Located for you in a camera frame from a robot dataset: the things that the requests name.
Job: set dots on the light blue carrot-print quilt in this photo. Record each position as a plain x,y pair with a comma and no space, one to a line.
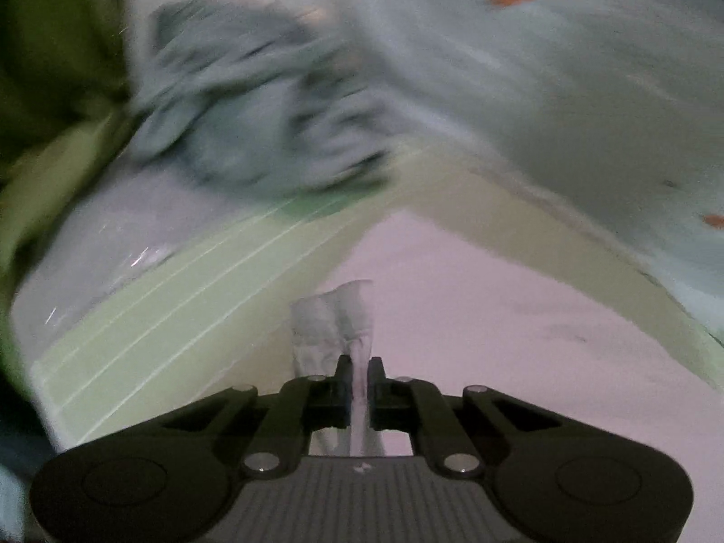
613,107

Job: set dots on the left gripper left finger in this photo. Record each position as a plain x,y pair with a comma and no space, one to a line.
303,406

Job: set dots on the clear zipper storage bag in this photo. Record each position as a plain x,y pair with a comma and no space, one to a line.
80,219

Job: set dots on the green grid bed sheet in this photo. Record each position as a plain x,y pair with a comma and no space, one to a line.
216,314

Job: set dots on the grey-blue crumpled garment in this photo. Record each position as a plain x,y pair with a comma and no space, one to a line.
253,97

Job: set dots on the white garment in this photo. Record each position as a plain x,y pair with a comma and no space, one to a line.
449,307

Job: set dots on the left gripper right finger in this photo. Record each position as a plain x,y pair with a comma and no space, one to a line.
418,409

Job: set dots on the olive green curtain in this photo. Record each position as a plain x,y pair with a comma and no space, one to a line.
64,90

